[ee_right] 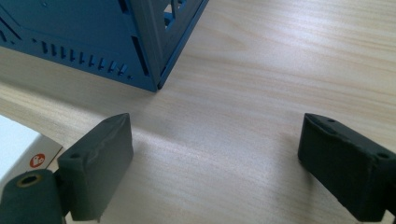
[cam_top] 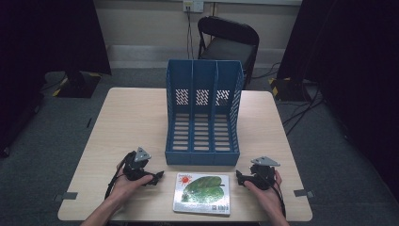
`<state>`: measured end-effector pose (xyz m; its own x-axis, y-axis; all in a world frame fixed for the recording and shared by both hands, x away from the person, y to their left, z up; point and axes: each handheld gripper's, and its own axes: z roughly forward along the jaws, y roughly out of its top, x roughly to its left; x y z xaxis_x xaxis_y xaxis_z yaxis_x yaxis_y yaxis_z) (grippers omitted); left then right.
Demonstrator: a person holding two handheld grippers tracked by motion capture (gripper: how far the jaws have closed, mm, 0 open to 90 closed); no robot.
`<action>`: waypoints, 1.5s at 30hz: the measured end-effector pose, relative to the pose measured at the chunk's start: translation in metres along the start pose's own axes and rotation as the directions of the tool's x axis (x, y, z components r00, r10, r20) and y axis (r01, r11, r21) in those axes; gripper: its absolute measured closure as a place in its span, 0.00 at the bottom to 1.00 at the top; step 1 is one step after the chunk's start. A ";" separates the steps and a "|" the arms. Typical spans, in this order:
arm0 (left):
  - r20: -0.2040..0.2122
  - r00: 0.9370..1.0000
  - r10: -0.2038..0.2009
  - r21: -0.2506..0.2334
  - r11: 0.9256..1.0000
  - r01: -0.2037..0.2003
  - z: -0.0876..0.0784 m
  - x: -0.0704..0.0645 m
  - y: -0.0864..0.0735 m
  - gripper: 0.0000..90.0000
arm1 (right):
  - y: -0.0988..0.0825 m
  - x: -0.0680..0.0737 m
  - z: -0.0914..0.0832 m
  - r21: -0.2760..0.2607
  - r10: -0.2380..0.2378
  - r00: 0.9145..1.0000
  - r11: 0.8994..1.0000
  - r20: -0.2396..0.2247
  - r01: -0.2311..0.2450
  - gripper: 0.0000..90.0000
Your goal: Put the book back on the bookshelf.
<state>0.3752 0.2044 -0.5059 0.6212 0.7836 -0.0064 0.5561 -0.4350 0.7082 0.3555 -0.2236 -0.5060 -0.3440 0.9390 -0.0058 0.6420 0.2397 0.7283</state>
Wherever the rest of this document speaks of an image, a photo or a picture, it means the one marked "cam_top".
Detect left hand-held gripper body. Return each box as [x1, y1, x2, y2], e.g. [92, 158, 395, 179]
[121, 146, 153, 182]

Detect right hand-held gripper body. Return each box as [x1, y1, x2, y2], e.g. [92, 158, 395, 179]
[248, 155, 281, 191]

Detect green leaf picture book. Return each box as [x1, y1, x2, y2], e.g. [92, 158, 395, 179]
[172, 171, 231, 218]

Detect blue plastic file rack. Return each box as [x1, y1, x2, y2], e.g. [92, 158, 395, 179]
[164, 58, 246, 167]

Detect person's left hand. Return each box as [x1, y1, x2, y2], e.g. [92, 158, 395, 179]
[107, 159, 154, 205]

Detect person's right hand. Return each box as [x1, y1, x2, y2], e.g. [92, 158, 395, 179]
[243, 169, 285, 218]

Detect grey tape strip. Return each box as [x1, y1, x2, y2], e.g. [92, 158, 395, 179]
[53, 191, 79, 202]
[293, 188, 315, 200]

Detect black stand base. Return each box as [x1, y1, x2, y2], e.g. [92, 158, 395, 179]
[51, 71, 104, 99]
[267, 76, 312, 103]

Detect black folding chair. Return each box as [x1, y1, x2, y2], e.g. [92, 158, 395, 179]
[197, 15, 261, 90]

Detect right hand-held gripper cable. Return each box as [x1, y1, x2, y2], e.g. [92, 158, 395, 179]
[268, 175, 287, 219]

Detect hand-held gripper cable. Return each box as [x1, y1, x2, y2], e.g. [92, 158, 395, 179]
[268, 175, 287, 219]
[104, 152, 136, 201]

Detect left hand-held gripper cable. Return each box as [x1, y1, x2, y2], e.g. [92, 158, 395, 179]
[104, 152, 136, 201]

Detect black floor cables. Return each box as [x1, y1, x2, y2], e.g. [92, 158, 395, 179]
[250, 61, 327, 137]

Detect black power cable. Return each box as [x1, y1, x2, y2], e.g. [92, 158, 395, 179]
[185, 5, 196, 60]

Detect white wall socket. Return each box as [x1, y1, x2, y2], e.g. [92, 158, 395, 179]
[183, 0, 205, 14]

